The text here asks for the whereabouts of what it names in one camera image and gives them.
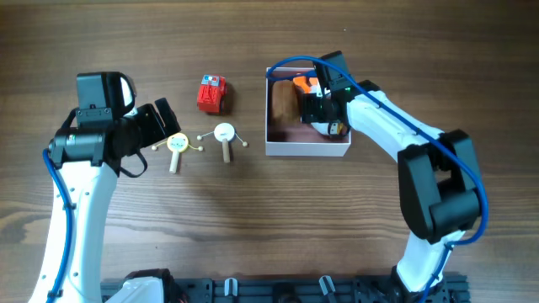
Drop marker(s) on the pink cardboard box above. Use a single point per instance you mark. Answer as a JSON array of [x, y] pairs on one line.
[[298, 140]]

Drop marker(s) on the yellow wooden rattle drum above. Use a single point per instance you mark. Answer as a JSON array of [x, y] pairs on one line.
[[177, 144]]

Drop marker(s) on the white plush chicken toy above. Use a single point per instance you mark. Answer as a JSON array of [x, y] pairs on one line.
[[308, 85]]

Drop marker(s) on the brown plush toy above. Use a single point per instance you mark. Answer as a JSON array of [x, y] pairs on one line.
[[285, 109]]

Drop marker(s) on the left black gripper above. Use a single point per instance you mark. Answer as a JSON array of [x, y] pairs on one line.
[[157, 130]]

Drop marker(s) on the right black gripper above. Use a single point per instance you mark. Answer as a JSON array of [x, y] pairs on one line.
[[309, 111]]

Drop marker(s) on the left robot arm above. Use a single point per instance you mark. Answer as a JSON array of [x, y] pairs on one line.
[[84, 161]]

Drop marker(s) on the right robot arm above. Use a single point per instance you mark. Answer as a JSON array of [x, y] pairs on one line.
[[441, 194]]

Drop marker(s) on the white wooden rattle drum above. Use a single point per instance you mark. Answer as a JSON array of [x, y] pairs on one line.
[[225, 133]]

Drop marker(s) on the red toy fire truck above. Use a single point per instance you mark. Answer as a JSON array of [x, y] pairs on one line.
[[211, 93]]

